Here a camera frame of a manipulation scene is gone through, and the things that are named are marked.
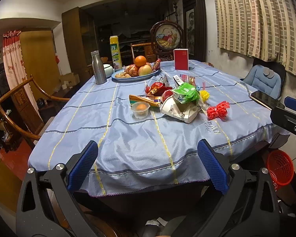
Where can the wooden door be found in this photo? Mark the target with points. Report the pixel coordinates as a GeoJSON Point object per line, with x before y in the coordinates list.
{"type": "Point", "coordinates": [39, 59]}

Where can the pale green ceramic jar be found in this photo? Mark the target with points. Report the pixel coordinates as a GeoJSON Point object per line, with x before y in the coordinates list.
{"type": "Point", "coordinates": [108, 70]}

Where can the red net bundle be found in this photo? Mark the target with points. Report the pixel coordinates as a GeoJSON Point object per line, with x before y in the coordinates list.
{"type": "Point", "coordinates": [217, 111]}

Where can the orange striped packet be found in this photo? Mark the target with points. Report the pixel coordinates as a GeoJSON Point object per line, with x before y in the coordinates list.
{"type": "Point", "coordinates": [138, 98]}

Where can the wooden cabinet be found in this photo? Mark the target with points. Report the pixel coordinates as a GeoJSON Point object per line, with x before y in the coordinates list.
{"type": "Point", "coordinates": [71, 42]}

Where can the wrapped pastry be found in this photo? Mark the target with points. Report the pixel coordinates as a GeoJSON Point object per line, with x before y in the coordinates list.
{"type": "Point", "coordinates": [132, 70]}

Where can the apple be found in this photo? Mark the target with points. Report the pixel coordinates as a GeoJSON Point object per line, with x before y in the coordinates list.
{"type": "Point", "coordinates": [145, 70]}

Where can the round embroidered table screen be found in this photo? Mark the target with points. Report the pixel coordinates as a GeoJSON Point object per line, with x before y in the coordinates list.
{"type": "Point", "coordinates": [166, 35]}

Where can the crumpled white paper bag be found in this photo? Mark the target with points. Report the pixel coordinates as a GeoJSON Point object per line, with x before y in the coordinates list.
{"type": "Point", "coordinates": [177, 111]}

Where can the wooden armchair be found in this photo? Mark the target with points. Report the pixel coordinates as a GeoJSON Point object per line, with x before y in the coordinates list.
{"type": "Point", "coordinates": [22, 98]}

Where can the red plastic strip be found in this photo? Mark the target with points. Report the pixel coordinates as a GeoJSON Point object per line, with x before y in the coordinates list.
{"type": "Point", "coordinates": [203, 86]}

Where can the yellow spray can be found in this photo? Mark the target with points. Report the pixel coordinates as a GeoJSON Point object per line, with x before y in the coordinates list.
{"type": "Point", "coordinates": [115, 54]}

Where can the black phone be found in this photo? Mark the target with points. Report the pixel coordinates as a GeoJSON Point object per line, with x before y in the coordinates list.
{"type": "Point", "coordinates": [266, 98]}

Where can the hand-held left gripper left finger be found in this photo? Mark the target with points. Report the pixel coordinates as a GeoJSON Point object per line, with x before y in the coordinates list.
{"type": "Point", "coordinates": [83, 165]}

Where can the checked curtain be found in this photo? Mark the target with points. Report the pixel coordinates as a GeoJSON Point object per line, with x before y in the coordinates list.
{"type": "Point", "coordinates": [256, 17]}

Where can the clear plastic jelly cup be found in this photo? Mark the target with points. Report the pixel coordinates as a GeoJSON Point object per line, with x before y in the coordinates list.
{"type": "Point", "coordinates": [140, 108]}

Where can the pink curtain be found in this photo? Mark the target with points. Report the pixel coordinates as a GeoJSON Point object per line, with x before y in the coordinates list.
{"type": "Point", "coordinates": [13, 59]}

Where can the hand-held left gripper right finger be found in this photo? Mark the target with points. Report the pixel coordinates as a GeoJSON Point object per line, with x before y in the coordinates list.
{"type": "Point", "coordinates": [212, 167]}

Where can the pile of round biscuits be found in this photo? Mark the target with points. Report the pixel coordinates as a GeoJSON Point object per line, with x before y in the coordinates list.
{"type": "Point", "coordinates": [120, 74]}

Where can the red lion snack bag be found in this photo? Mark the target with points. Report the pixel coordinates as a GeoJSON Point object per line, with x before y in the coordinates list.
{"type": "Point", "coordinates": [156, 86]}

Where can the red box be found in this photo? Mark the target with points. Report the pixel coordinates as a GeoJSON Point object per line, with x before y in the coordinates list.
{"type": "Point", "coordinates": [181, 59]}

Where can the wooden chair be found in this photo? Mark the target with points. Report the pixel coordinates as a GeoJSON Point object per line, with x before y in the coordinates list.
{"type": "Point", "coordinates": [148, 50]}

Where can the small red snack packet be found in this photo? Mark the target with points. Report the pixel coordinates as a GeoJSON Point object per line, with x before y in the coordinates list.
{"type": "Point", "coordinates": [156, 65]}

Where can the green packet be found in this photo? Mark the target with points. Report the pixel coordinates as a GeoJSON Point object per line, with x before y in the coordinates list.
{"type": "Point", "coordinates": [185, 92]}

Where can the red plastic basket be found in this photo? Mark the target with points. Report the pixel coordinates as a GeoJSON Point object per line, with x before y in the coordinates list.
{"type": "Point", "coordinates": [281, 167]}

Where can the cardboard box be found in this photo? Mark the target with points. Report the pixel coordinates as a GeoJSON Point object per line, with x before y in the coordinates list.
{"type": "Point", "coordinates": [69, 79]}

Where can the black chair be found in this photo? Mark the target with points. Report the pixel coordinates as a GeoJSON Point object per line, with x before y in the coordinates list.
{"type": "Point", "coordinates": [278, 66]}

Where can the metal water bottle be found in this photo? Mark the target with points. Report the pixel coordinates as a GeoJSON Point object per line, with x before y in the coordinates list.
{"type": "Point", "coordinates": [98, 69]}

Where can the red and white wrapper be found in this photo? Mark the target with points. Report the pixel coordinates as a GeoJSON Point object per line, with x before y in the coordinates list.
{"type": "Point", "coordinates": [191, 79]}

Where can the orange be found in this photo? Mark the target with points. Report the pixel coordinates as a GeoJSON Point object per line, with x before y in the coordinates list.
{"type": "Point", "coordinates": [140, 61]}

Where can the blue oval plate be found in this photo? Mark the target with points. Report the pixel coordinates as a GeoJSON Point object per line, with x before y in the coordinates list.
{"type": "Point", "coordinates": [128, 79]}

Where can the blue striped tablecloth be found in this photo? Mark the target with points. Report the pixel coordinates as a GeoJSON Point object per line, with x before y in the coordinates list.
{"type": "Point", "coordinates": [138, 140]}

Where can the yellow pom scrubber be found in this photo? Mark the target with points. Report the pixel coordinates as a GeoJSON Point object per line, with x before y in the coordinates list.
{"type": "Point", "coordinates": [204, 95]}

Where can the dark framed painting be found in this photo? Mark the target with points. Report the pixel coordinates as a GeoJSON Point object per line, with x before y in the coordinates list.
{"type": "Point", "coordinates": [191, 29]}

